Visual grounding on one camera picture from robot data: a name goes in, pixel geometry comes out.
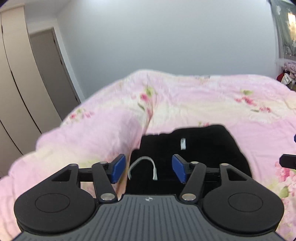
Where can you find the beige wardrobe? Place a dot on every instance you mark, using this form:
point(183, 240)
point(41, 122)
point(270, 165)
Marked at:
point(26, 108)

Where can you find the black pants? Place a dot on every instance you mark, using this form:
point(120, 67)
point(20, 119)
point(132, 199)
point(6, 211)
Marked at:
point(154, 175)

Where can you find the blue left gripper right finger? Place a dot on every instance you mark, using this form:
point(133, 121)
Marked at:
point(192, 175)

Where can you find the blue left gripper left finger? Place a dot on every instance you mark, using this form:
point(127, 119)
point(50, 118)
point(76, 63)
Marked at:
point(104, 175)

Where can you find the grey door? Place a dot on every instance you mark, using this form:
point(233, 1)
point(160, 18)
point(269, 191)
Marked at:
point(54, 72)

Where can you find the floral window curtain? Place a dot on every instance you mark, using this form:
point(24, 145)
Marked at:
point(284, 16)

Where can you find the pink floral bed quilt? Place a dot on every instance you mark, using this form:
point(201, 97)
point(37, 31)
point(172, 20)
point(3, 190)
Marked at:
point(258, 111)

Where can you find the pile of clothes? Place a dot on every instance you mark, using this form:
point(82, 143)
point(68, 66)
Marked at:
point(287, 76)

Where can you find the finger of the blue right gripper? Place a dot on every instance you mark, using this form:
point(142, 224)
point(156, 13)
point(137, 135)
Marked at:
point(288, 161)

